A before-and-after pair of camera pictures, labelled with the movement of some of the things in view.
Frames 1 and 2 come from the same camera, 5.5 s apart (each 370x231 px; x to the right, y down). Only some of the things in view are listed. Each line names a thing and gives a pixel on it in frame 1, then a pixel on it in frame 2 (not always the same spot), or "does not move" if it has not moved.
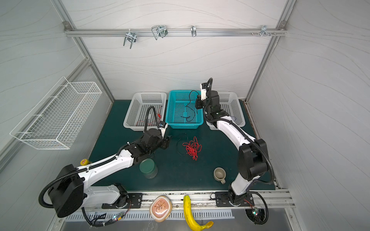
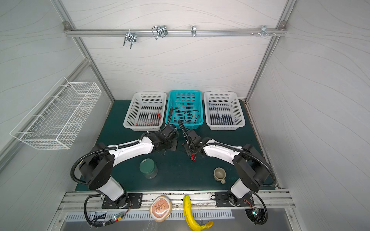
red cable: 159,117 does not move
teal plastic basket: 181,112 does not move
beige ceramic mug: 219,174 does not move
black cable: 190,107 → 187,112
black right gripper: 199,103 → 188,147
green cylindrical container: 148,168 does not move
